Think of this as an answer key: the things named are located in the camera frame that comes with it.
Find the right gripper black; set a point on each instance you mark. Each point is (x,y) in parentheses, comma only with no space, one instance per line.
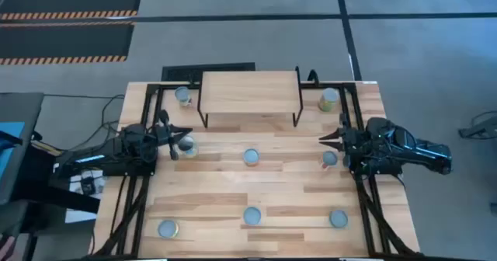
(349,140)

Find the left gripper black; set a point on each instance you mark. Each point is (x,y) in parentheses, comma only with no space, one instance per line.
(163,133)

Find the yellow-green spaghetti sauce can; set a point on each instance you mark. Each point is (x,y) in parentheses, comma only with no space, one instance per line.
(186,143)

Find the red-white diced tomatoes can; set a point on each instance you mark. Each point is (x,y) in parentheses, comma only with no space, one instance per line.
(329,158)

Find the teal corn can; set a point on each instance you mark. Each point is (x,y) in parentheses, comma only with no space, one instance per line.
(181,94)

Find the green can with orange picture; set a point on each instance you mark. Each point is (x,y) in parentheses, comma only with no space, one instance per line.
(329,96)

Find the tin can with red label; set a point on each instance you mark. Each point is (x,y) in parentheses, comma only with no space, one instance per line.
(251,156)

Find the tin can with teal-green label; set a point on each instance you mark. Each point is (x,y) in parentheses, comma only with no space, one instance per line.
(338,218)

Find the tin can with yellow label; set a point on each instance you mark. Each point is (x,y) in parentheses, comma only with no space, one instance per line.
(168,228)

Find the tin can with dark label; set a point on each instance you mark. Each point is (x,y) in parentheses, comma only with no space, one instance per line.
(252,215)

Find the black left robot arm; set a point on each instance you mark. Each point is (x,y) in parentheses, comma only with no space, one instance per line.
(97,158)

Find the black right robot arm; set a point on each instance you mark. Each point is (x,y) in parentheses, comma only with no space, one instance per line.
(419,154)

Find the wooden shelf with black legs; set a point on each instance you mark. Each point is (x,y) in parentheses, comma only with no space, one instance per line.
(250,92)

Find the black perforated floor panel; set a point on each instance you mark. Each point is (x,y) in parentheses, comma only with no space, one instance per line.
(182,72)

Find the small black controller device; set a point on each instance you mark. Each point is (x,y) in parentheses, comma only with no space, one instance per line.
(88,185)

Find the white box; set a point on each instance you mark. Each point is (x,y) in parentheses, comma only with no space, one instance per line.
(81,216)

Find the grey stand base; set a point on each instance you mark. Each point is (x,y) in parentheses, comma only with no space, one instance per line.
(479,129)

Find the black stand base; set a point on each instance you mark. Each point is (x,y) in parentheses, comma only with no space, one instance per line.
(39,191)

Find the grey cart top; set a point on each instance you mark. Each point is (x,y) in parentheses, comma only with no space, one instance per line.
(23,109)

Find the blue panel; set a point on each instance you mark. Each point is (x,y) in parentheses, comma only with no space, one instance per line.
(13,129)

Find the black metal table frame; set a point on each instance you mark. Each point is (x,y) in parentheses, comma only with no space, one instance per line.
(171,86)

